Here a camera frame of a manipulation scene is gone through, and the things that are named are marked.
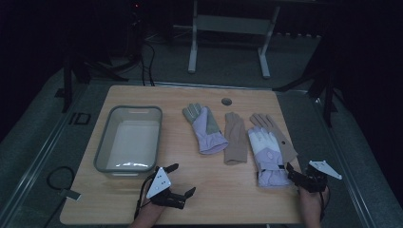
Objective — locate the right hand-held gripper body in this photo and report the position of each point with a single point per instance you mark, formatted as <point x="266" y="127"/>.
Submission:
<point x="316" y="182"/>

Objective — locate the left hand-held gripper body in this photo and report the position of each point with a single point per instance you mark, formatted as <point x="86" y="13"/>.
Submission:
<point x="158" y="185"/>

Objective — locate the white and purple ski glove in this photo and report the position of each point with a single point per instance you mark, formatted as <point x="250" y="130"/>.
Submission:
<point x="268" y="155"/>

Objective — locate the grey plastic bin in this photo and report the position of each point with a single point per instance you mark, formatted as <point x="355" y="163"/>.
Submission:
<point x="130" y="142"/>

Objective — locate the purple and grey glove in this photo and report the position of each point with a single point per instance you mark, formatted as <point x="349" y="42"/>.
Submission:
<point x="206" y="133"/>

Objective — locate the plain beige glove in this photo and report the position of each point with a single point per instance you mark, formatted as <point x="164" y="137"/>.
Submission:
<point x="235" y="139"/>

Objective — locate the person's right hand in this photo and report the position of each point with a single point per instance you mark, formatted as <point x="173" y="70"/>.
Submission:
<point x="312" y="201"/>

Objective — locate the person's left hand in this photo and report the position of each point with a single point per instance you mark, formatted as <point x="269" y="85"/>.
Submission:
<point x="151" y="209"/>

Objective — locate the beige glove with button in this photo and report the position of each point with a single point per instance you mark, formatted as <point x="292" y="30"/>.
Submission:
<point x="282" y="141"/>

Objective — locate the black tripod stand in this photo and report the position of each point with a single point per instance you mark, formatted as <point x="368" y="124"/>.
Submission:
<point x="67" y="85"/>
<point x="328" y="95"/>

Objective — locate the round table grommet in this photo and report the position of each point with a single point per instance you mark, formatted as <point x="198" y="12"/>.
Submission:
<point x="226" y="101"/>

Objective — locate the grey tape piece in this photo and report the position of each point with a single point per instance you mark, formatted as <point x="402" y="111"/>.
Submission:
<point x="70" y="194"/>

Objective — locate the dark equipment tower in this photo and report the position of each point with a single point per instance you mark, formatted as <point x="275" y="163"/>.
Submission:
<point x="136" y="31"/>

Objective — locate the white metal stand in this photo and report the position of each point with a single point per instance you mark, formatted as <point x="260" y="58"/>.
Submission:
<point x="233" y="25"/>

